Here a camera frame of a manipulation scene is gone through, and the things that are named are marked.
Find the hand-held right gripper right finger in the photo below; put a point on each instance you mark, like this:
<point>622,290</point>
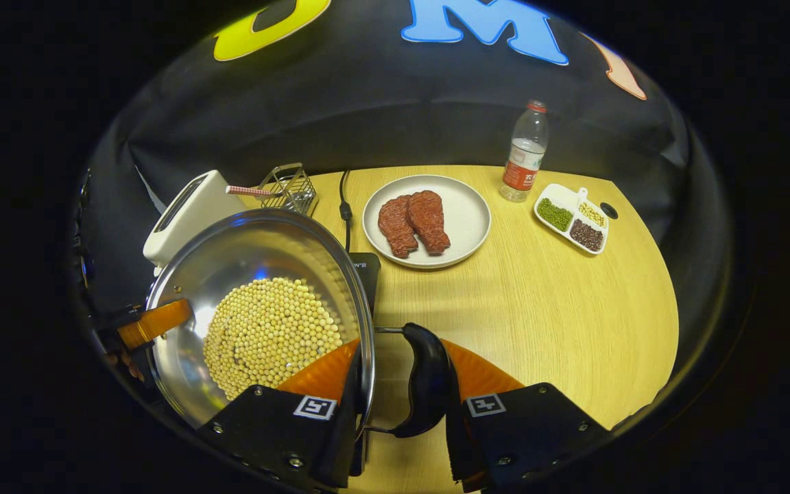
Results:
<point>460,449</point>

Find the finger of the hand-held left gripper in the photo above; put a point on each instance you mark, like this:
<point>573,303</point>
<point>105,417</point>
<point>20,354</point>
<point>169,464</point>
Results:
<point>158,321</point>

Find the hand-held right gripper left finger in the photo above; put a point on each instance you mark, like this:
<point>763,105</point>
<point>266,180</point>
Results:
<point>341,442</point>

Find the black induction cooktop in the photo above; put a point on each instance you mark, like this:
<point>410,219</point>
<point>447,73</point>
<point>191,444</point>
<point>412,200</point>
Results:
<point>366,274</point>

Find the white toaster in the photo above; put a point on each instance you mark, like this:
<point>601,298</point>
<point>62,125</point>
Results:
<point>193,216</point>

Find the pile of soybeans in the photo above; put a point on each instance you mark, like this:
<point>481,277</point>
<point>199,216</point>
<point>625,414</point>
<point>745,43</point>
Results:
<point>271,336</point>

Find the white round plate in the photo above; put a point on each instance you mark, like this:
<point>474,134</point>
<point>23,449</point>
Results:
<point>467,219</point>

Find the heap of dark red beans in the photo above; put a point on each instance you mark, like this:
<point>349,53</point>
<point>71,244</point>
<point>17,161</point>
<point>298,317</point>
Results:
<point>587,235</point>

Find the heap of green beans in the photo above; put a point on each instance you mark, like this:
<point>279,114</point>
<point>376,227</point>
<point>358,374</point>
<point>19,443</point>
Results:
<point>555,214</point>

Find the heap of pale beans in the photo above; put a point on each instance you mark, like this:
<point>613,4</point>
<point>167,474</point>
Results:
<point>592,214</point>

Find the white divided snack tray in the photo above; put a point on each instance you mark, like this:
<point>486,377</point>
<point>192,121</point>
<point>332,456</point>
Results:
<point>577,206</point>

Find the black backdrop cloth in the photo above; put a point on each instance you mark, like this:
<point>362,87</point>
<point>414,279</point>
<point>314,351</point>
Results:
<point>367,110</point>

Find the clear plastic water bottle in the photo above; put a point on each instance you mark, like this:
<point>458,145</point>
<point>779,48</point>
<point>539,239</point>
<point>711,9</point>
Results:
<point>524,158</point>

